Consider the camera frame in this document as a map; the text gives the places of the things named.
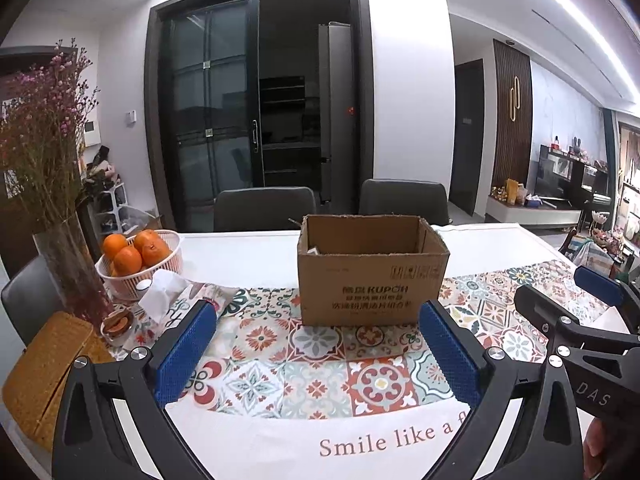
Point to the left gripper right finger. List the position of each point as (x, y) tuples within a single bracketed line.
[(545, 441)]

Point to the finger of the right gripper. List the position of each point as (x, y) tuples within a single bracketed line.
[(561, 327), (623, 296)]

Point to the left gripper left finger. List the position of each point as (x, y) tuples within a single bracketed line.
[(89, 439)]

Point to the right hand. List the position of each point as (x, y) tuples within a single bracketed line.
[(595, 448)]

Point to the woven wicker box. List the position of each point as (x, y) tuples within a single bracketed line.
[(33, 390)]

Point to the tv console cabinet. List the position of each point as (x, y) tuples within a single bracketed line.
[(568, 190)]

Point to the small wooden coaster dish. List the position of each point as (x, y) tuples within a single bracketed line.
[(117, 323)]

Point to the grey chair at left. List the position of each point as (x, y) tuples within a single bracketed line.
[(30, 298)]

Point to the glass vase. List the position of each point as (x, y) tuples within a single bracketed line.
[(64, 250)]

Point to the floral fabric tissue cover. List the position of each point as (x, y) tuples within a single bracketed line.
[(144, 331)]

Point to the white tissue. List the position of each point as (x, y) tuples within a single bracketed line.
[(165, 288)]

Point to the white fruit basket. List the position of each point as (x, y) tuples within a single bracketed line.
[(125, 287)]

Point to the dark dining chair right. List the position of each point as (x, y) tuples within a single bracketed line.
[(424, 199)]

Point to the dark dining chair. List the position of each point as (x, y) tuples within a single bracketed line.
[(263, 209), (424, 199)]

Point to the orange fruit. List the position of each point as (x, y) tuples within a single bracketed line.
[(113, 244), (128, 261), (153, 249)]

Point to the brown cardboard box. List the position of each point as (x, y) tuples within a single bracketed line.
[(367, 270)]

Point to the white shoe rack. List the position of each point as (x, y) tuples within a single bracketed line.
[(107, 206)]

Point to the dark dining chair left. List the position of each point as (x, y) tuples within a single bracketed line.
[(263, 209)]

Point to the dried purple flowers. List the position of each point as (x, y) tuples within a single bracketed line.
[(42, 132)]

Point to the grey refrigerator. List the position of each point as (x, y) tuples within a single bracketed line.
[(337, 117)]

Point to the black glass sliding door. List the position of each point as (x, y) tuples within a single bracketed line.
[(208, 99)]

